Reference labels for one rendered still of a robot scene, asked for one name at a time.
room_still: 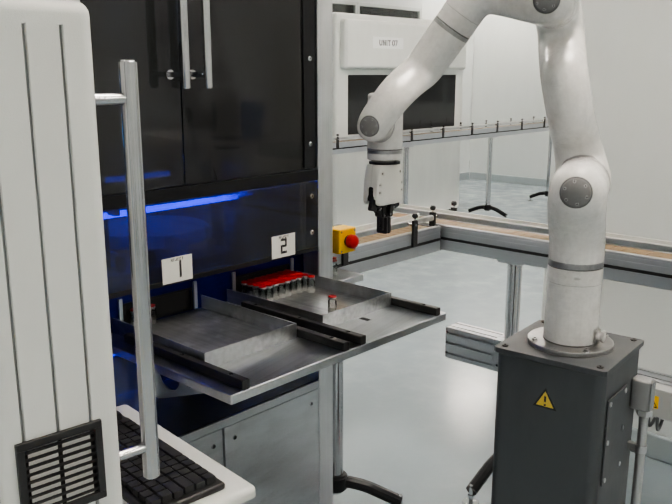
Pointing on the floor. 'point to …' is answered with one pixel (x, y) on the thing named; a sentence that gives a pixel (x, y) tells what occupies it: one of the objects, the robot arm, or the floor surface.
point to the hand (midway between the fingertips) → (383, 224)
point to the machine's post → (315, 261)
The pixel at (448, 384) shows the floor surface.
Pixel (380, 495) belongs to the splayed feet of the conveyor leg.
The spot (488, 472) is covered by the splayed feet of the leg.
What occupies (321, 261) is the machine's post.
